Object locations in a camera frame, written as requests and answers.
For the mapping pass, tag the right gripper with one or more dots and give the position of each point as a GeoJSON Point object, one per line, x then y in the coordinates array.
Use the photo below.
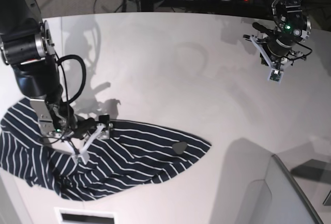
{"type": "Point", "coordinates": [58, 122]}

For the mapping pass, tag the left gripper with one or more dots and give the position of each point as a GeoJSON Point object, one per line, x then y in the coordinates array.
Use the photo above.
{"type": "Point", "coordinates": [282, 46]}

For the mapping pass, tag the navy white striped t-shirt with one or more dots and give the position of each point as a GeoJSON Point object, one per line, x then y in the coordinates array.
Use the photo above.
{"type": "Point", "coordinates": [134, 154]}

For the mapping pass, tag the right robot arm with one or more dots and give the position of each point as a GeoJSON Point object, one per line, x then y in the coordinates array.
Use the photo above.
{"type": "Point", "coordinates": [27, 47]}

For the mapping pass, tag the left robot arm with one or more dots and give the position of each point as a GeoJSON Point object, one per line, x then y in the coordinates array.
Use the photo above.
{"type": "Point", "coordinates": [285, 8]}

